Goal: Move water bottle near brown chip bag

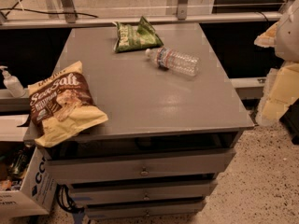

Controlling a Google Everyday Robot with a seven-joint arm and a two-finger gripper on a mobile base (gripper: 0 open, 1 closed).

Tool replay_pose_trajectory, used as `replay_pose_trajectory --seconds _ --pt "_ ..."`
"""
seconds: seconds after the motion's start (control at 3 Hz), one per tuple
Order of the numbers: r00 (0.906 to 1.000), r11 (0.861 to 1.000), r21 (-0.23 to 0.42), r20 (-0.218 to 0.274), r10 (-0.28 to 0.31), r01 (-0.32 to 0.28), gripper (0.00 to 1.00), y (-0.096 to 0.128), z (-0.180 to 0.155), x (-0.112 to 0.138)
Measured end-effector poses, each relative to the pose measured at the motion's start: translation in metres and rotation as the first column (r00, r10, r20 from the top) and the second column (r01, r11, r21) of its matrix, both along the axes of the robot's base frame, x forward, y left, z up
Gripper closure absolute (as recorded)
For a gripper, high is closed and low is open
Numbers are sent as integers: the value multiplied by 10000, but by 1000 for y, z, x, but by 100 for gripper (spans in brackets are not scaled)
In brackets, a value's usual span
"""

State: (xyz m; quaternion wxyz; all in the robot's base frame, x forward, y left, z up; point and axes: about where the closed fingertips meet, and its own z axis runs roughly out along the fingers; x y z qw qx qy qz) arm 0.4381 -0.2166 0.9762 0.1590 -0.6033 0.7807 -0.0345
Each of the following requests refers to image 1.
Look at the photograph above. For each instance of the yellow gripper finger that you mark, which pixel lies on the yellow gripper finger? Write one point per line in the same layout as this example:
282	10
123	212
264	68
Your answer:
268	38

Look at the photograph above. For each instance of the clear plastic water bottle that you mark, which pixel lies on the clear plastic water bottle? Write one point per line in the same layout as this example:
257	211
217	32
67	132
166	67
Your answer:
176	61

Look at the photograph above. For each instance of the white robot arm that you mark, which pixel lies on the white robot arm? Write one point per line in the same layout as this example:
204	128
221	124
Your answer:
283	35

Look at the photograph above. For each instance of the green chip bag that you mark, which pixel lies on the green chip bag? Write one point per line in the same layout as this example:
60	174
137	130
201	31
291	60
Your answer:
130	39

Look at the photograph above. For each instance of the brown and yellow chip bag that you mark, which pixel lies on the brown and yellow chip bag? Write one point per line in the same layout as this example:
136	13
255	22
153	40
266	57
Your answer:
62	106

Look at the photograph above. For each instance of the white pump sanitizer bottle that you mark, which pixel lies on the white pump sanitizer bottle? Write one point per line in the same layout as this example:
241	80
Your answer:
12	83

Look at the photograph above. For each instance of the grey drawer cabinet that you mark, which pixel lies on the grey drawer cabinet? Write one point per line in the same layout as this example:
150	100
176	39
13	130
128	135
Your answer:
150	110

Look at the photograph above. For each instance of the bottom grey drawer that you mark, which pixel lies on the bottom grey drawer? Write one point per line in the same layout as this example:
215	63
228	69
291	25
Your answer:
146	209

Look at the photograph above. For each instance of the grey drawer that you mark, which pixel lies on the grey drawer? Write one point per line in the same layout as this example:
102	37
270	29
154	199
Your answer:
146	209
115	168
144	192

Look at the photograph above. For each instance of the middle grey drawer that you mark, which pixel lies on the middle grey drawer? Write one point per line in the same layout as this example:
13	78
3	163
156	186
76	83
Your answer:
144	192

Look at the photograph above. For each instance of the top grey drawer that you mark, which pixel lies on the top grey drawer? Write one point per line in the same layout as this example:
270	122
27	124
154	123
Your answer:
115	168

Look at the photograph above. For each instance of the white cardboard box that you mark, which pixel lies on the white cardboard box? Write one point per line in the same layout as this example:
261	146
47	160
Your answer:
36	194

